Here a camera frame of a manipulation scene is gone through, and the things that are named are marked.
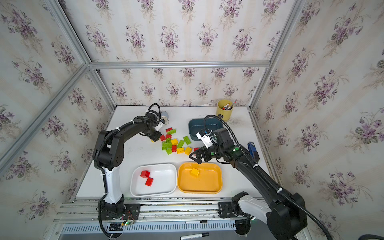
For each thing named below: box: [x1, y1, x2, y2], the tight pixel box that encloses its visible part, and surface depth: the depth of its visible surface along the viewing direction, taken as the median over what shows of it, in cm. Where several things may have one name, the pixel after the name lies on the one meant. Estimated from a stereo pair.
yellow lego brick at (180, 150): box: [176, 147, 185, 154], surface depth 95 cm
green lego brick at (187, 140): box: [183, 136, 192, 145], surface depth 103 cm
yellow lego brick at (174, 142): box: [171, 138, 179, 146], surface depth 100 cm
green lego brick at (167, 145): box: [162, 138, 173, 153], surface depth 99 cm
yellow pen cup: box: [216, 99, 234, 122], surface depth 106 cm
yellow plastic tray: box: [177, 162, 223, 194], surface depth 84 cm
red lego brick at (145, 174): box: [140, 170, 151, 179], surface depth 85 cm
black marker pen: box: [179, 232, 210, 240], surface depth 68 cm
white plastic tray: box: [130, 163, 178, 197], surface depth 84 cm
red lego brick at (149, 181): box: [145, 177, 154, 187], surface depth 84 cm
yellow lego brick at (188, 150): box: [184, 146, 193, 156], surface depth 95 cm
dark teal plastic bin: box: [188, 118, 224, 141], surface depth 109 cm
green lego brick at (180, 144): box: [177, 139, 185, 149], surface depth 100 cm
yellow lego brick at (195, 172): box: [191, 167, 200, 177], surface depth 86 cm
